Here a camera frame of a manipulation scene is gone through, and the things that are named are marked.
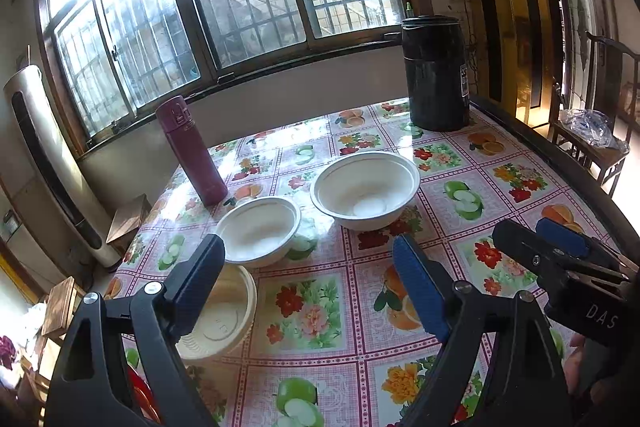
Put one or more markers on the cream ribbed plastic bowl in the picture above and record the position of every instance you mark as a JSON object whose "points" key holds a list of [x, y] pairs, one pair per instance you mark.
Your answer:
{"points": [[222, 319]]}

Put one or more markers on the red glass plate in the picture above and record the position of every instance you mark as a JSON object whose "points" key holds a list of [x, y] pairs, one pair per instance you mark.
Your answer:
{"points": [[140, 389]]}

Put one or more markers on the beige standing air conditioner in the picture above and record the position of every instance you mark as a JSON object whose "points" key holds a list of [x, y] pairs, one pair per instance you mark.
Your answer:
{"points": [[50, 157]]}

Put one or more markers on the brown wooden stool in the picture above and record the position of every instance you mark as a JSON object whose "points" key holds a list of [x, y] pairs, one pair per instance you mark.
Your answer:
{"points": [[127, 217]]}

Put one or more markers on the light wooden stool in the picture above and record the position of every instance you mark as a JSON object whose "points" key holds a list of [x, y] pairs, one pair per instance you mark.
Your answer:
{"points": [[62, 302]]}

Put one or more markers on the person's right hand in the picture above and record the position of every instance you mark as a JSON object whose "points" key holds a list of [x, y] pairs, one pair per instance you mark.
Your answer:
{"points": [[575, 359]]}

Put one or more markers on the small white bowl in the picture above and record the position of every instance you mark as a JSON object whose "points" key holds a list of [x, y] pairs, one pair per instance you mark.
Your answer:
{"points": [[255, 232]]}

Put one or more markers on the barred window with brown frame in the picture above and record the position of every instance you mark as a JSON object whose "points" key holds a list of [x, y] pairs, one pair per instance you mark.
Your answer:
{"points": [[200, 7]]}

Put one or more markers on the magenta cloth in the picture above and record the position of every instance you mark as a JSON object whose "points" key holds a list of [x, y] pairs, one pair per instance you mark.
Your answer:
{"points": [[7, 351]]}

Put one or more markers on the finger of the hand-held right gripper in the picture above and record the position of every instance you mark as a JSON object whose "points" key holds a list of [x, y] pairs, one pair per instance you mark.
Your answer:
{"points": [[525, 247], [560, 233]]}

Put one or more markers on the floral fruit print tablecloth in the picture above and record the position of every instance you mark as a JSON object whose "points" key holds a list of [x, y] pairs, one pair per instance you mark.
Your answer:
{"points": [[320, 297]]}

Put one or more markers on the golden wooden cabinet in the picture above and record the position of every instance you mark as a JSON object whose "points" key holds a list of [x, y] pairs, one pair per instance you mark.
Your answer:
{"points": [[500, 7]]}

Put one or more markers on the dark wooden door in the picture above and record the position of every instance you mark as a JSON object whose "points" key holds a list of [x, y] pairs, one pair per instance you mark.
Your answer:
{"points": [[580, 7]]}

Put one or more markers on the large white bowl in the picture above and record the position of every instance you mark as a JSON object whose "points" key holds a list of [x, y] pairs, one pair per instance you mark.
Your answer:
{"points": [[365, 192]]}

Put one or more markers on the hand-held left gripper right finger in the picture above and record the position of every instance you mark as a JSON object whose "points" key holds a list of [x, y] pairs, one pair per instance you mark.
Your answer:
{"points": [[420, 287]]}

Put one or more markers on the dark wooden chair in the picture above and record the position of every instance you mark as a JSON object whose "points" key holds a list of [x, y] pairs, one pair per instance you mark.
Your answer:
{"points": [[605, 57]]}

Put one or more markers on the black electric kettle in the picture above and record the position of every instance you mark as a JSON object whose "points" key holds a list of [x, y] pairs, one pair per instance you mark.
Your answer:
{"points": [[435, 72]]}

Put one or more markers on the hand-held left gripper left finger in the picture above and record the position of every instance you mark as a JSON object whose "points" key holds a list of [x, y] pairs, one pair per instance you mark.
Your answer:
{"points": [[200, 287]]}

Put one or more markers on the maroon thermos bottle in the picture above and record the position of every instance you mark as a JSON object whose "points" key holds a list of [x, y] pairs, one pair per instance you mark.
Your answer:
{"points": [[192, 152]]}

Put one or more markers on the small green bottle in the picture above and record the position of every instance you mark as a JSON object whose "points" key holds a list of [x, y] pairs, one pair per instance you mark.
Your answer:
{"points": [[409, 10]]}

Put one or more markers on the clear plastic bag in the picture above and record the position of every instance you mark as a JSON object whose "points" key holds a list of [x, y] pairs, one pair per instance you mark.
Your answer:
{"points": [[592, 129]]}

